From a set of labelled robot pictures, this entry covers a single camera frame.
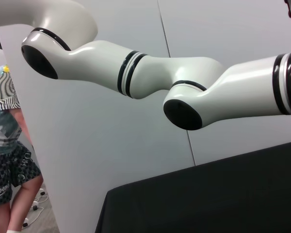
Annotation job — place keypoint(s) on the small black white floor device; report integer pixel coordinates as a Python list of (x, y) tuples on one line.
[(26, 222), (34, 208), (42, 193)]

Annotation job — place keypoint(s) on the person in patterned shirt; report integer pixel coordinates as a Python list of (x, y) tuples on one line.
[(4, 121)]

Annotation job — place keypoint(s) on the black tablecloth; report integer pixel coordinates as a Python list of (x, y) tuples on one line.
[(208, 194)]

